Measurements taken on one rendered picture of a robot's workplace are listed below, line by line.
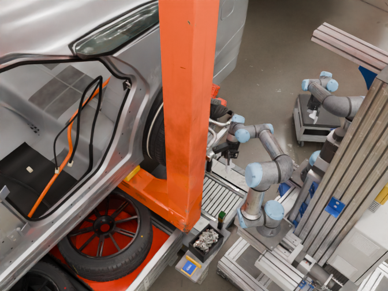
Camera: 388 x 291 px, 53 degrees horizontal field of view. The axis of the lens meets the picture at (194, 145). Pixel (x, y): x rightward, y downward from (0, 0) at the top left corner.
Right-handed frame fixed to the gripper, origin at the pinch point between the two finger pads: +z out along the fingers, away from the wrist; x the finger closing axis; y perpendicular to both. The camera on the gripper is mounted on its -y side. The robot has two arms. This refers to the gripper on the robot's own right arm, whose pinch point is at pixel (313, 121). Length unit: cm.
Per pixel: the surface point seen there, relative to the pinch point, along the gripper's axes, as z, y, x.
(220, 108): 2, 66, 16
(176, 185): 34, 79, 77
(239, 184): 81, 35, -35
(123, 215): 101, 119, 25
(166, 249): 99, 79, 53
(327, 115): 16, -30, -87
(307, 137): 40, -19, -84
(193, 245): 85, 62, 60
